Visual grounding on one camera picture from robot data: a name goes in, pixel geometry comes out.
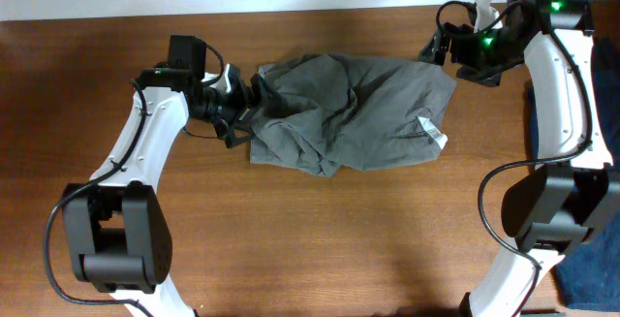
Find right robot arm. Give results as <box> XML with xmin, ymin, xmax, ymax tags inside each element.
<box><xmin>418</xmin><ymin>0</ymin><xmax>619</xmax><ymax>317</ymax></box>

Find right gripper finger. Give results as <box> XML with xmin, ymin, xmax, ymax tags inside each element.
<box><xmin>456</xmin><ymin>61</ymin><xmax>523</xmax><ymax>87</ymax></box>
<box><xmin>418</xmin><ymin>30</ymin><xmax>450</xmax><ymax>65</ymax></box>

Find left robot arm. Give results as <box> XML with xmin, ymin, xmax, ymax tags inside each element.
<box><xmin>44</xmin><ymin>35</ymin><xmax>283</xmax><ymax>316</ymax></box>

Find grey shorts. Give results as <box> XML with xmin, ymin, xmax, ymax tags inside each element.
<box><xmin>250</xmin><ymin>53</ymin><xmax>456</xmax><ymax>177</ymax></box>

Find dark blue folded garment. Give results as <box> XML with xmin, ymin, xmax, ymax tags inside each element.
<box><xmin>527</xmin><ymin>35</ymin><xmax>620</xmax><ymax>313</ymax></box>

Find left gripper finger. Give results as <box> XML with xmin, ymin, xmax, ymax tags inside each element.
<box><xmin>225</xmin><ymin>108</ymin><xmax>257</xmax><ymax>148</ymax></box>
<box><xmin>251</xmin><ymin>74</ymin><xmax>289</xmax><ymax>118</ymax></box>

